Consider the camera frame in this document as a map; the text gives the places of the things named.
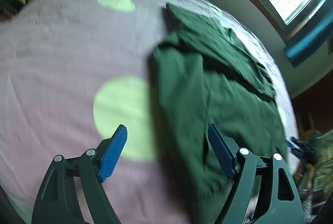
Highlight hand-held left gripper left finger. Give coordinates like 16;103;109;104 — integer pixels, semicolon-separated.
31;124;128;224

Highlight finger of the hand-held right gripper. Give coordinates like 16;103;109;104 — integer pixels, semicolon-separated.
286;137;299;155

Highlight brown wooden cabinet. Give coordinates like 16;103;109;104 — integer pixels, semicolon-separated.
291;78;333;136

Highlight teal curtain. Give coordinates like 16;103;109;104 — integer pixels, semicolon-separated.
283;16;333;68

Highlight dark green sweater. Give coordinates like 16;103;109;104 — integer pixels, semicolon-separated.
149;3;289;224

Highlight patterned yellowish cloth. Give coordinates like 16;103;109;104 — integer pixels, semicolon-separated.
294;130;333;214

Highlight pink bed sheet green dots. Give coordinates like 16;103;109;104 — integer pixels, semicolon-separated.
0;0;299;224

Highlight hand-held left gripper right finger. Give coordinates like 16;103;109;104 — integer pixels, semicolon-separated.
208;124;306;224

